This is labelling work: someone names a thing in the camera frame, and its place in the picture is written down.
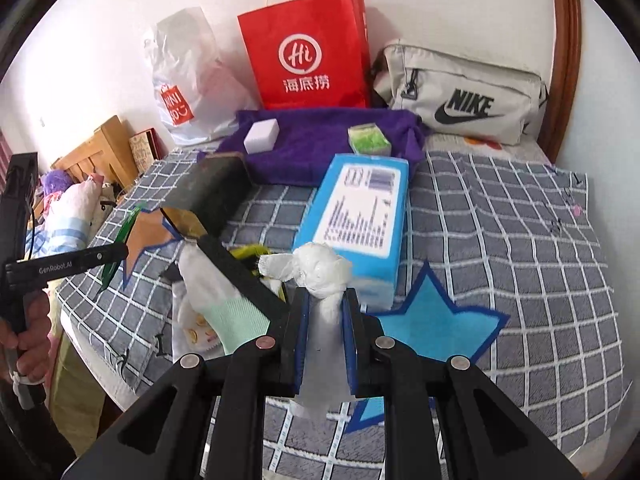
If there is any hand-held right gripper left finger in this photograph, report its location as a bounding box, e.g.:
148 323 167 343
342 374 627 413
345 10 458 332
62 287 308 480

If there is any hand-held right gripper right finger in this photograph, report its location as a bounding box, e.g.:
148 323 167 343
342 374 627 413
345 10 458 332
342 289 583 480

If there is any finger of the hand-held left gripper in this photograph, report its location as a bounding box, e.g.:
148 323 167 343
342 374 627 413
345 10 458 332
85 244 130 268

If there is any green plastic packet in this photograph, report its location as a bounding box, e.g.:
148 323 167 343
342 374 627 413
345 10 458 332
97 202 148 293

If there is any white gauze cloth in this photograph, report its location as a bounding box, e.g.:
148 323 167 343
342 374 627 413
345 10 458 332
257 242 356 421

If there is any white and mint sock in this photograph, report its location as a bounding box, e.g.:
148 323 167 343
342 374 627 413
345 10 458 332
172 245 273 361

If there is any black plastic bar with rivet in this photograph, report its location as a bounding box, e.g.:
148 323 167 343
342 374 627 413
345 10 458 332
196 235 292 333

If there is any yellow packet with black print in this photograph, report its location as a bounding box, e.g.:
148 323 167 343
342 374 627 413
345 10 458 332
227 242 273 278

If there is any person's left hand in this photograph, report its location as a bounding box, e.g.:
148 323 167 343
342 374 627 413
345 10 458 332
0 292 51 386

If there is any blue striped cloth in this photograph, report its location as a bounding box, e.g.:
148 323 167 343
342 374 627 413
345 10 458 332
22 227 96 281

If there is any pink and white plush toy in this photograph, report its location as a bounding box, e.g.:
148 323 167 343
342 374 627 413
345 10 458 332
42 172 108 233

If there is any purple plush toy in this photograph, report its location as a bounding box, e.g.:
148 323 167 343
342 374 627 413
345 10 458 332
41 169 73 196

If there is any wooden headboard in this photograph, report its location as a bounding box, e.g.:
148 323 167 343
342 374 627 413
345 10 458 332
50 115 138 186

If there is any brown printed box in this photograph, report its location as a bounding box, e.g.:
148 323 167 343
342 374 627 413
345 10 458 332
128 129 168 171

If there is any dark green tin box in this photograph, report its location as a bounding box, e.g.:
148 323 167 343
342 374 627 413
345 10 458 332
160 152 253 241

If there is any khaki fabric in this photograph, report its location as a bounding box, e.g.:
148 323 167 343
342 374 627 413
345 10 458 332
47 332 123 456

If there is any blue tissue pack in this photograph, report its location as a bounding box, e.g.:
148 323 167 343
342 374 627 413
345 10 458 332
292 152 411 311

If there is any grey checked blanket with stars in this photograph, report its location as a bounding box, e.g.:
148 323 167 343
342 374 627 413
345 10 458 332
55 132 633 480

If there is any white sponge block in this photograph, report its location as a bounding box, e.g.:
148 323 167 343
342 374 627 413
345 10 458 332
243 119 281 155

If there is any purple towel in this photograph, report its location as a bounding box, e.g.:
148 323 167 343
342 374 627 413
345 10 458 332
197 107 431 186

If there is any green tissue pack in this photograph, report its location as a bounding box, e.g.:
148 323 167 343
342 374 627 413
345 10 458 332
347 122 393 157

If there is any white plastic bag red logo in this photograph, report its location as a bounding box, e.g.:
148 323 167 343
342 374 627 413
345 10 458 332
142 6 261 147

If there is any grey sling bag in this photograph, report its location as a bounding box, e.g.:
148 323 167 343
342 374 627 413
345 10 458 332
372 40 550 147

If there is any red paper bag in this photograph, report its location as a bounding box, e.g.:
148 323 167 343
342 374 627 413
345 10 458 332
236 0 372 111

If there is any brown wooden door frame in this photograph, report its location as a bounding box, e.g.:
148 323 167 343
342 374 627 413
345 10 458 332
537 0 583 163

